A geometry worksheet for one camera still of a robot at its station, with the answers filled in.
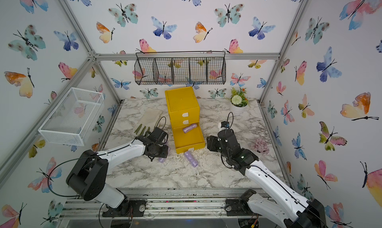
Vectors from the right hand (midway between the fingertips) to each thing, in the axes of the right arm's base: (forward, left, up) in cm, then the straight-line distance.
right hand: (212, 137), depth 77 cm
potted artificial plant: (+31, -18, -4) cm, 36 cm away
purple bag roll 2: (-6, +28, -18) cm, 34 cm away
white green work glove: (+23, +44, -20) cm, 53 cm away
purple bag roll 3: (-5, +11, -19) cm, 22 cm away
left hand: (-1, +26, -17) cm, 31 cm away
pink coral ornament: (+2, -29, -10) cm, 31 cm away
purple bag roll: (+17, +13, -17) cm, 28 cm away
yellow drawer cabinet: (+17, +16, +2) cm, 23 cm away
